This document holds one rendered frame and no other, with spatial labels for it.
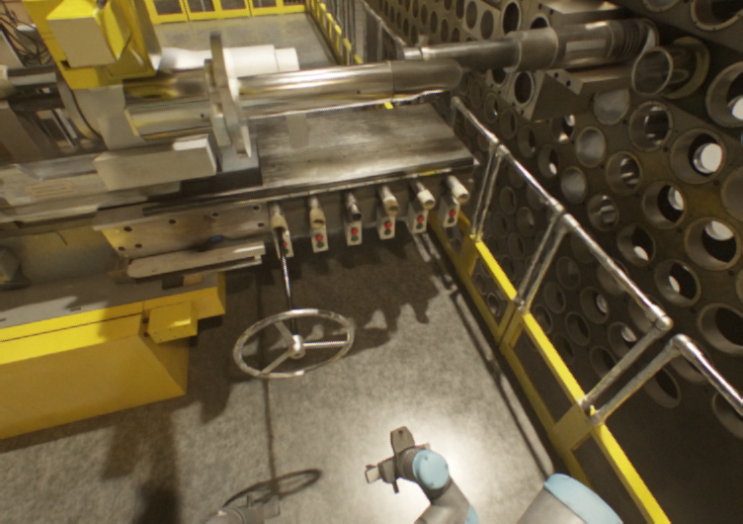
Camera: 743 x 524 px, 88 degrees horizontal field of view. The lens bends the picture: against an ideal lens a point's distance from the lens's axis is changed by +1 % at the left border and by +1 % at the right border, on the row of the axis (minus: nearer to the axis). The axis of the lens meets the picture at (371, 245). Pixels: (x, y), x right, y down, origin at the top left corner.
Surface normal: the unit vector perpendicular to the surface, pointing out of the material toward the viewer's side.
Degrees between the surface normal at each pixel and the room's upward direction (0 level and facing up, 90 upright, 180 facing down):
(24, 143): 90
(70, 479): 0
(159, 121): 90
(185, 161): 90
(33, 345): 0
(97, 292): 0
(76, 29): 90
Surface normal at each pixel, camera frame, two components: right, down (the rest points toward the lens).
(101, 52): 0.26, 0.69
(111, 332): 0.00, -0.70
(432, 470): 0.27, -0.41
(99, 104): 0.26, 0.50
